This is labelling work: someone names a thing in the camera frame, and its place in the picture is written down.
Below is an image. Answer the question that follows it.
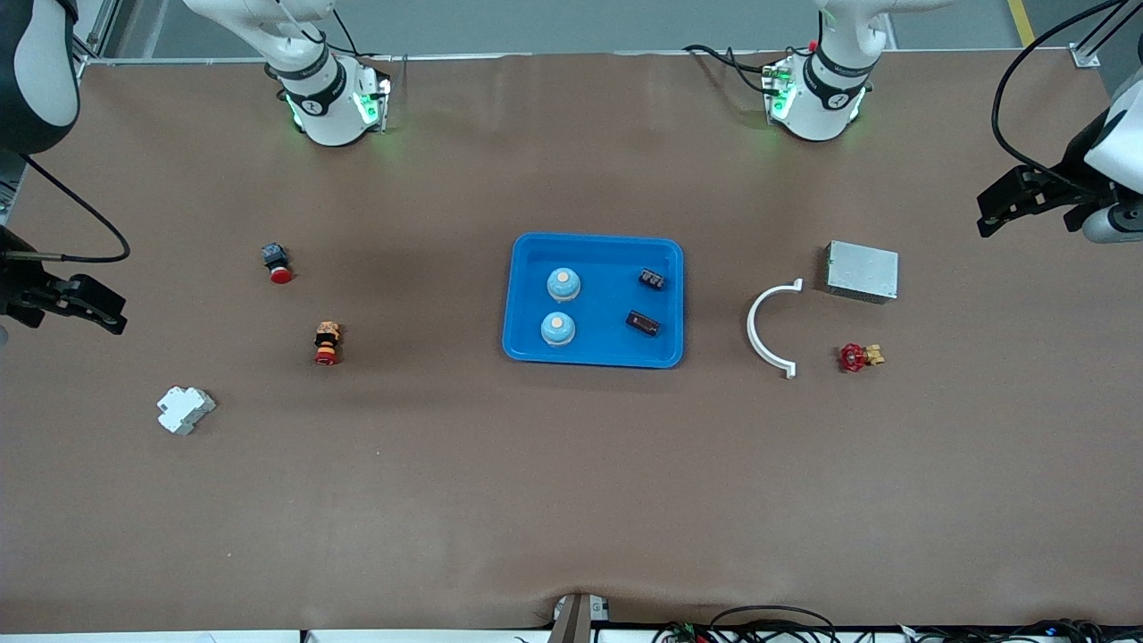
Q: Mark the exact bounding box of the red handle brass valve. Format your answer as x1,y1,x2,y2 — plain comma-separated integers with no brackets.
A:
838,342,886,374

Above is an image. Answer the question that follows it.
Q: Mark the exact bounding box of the white circuit breaker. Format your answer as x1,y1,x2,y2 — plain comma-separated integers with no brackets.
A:
157,386,217,437

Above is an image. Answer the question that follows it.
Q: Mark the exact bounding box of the black looped cable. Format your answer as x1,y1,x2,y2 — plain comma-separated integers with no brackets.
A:
710,605,838,643

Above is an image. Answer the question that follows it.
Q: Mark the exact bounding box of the black left base cable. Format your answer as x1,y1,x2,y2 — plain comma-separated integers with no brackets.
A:
683,43,787,97

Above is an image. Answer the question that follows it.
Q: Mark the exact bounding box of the tangled cable bundle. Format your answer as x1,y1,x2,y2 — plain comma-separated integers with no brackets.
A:
911,619,1143,643

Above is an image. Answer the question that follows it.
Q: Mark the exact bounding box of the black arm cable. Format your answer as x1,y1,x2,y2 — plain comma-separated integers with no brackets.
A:
18,152,132,264
993,0,1143,193

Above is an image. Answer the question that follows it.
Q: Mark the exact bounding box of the white curved plastic bracket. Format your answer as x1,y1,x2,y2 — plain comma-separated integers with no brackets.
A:
747,279,805,380

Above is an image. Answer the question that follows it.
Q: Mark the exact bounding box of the aluminium frame with corner bracket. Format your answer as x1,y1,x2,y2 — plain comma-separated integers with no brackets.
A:
1070,0,1143,69
71,0,121,65

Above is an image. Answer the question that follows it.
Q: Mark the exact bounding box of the blue plastic tray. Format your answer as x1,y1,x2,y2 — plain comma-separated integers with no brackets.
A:
502,232,686,370

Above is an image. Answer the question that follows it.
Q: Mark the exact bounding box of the silver metal power supply box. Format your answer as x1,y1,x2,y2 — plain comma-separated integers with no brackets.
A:
824,240,900,305

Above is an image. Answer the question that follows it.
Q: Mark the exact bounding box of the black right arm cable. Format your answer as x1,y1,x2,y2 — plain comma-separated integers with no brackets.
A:
18,152,132,264

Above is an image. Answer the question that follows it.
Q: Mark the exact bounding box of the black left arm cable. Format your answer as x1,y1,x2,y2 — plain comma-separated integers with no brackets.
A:
993,0,1143,193

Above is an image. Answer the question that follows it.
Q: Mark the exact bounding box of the black base cable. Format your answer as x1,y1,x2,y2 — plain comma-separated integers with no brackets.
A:
330,7,412,95
683,43,787,97

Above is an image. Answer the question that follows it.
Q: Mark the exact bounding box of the black right base cable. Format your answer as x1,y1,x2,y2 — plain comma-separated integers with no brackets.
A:
330,7,412,95

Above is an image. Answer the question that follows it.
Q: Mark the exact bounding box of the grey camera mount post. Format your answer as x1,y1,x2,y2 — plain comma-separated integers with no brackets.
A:
546,592,611,643

